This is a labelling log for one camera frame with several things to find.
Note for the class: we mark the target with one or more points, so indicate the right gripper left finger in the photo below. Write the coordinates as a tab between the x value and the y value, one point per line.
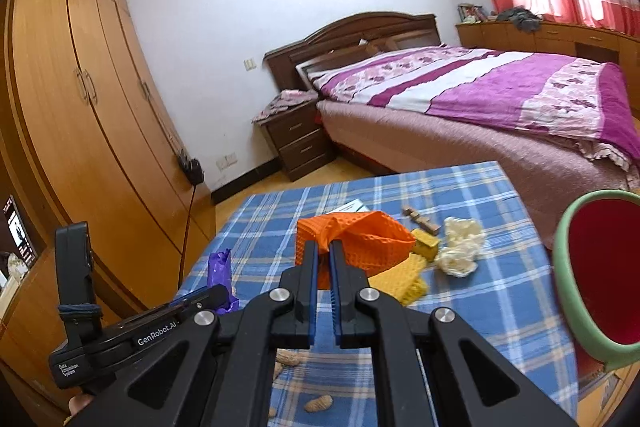
307	294

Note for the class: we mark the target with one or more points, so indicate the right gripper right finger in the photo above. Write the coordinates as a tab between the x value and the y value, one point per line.
342	296

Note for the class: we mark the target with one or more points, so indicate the yellow knitted cloth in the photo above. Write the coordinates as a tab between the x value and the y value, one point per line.
403	281

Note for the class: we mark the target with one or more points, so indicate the orange waffle cloth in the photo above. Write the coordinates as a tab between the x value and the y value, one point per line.
372	241

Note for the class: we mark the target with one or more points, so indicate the red bucket green rim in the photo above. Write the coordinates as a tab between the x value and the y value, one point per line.
595	260

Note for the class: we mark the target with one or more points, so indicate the person left hand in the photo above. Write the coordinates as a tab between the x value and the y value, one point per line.
77	404

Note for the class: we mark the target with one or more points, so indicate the peanut shell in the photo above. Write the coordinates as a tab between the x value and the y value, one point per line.
320	404
288	357

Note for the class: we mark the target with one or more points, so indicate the yellow sponge block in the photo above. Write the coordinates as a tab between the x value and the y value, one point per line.
425	245

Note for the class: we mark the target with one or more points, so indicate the teal white small box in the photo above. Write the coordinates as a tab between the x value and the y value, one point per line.
354	206

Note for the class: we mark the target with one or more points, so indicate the wooden block toy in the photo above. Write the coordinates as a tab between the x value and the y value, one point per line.
424	223

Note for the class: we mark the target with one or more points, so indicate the cream crumpled paper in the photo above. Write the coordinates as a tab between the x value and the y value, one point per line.
465	239

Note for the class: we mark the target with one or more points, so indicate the dark wooden nightstand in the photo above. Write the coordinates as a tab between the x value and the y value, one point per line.
299	139

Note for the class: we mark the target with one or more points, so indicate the wooden wardrobe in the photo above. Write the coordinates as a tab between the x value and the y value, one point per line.
85	137

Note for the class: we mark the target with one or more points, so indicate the pink cloth on nightstand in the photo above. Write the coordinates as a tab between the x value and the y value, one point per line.
284	101

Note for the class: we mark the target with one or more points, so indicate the dark wooden bed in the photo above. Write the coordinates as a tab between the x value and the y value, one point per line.
549	173

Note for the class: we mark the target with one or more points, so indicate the purple floral quilt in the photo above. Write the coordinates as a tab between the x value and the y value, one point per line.
562	96

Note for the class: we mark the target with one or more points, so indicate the books on cabinet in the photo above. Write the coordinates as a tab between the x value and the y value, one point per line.
473	14

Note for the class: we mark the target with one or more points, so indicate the long wooden cabinet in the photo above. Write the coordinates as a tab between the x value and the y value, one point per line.
597	44

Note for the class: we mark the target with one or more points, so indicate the grey clothes pile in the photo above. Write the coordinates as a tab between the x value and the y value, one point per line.
521	18

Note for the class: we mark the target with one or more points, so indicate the wall power socket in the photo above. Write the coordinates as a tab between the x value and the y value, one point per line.
226	161

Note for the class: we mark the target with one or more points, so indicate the black plug with cable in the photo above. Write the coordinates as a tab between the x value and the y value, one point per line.
192	169

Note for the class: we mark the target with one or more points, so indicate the wall light switch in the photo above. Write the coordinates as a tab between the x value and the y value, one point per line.
249	64

